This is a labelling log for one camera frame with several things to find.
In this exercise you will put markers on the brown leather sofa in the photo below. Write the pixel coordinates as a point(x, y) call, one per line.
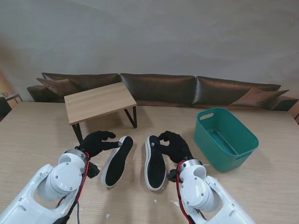
point(158, 88)

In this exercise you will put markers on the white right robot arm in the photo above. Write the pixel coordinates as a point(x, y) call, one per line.
point(198, 191)

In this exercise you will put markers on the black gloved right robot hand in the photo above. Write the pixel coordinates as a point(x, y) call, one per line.
point(178, 149)

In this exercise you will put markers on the light wooden cabinet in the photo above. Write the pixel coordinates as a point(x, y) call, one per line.
point(296, 115)

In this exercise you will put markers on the yellow canvas sneaker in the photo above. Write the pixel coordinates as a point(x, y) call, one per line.
point(155, 170)
point(115, 168)

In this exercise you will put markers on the green plastic basin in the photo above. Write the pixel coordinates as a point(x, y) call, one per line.
point(203, 130)

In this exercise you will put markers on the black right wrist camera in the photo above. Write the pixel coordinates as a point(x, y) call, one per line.
point(173, 176)

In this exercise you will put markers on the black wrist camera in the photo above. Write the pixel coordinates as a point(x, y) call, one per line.
point(173, 176)
point(94, 170)

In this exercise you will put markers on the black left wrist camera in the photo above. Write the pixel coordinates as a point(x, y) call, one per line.
point(94, 170)

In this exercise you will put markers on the dark chair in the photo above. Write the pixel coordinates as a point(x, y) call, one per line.
point(3, 109)

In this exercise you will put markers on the small wooden black-legged stand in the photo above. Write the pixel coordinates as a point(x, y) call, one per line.
point(98, 102)

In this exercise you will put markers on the wooden side table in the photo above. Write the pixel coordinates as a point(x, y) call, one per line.
point(12, 95)

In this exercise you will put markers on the brown leather throw pillow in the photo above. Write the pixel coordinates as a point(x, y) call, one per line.
point(254, 96)
point(56, 85)

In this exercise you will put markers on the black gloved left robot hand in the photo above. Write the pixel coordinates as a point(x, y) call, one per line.
point(93, 144)

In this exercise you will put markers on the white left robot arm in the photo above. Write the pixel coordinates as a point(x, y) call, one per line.
point(58, 179)

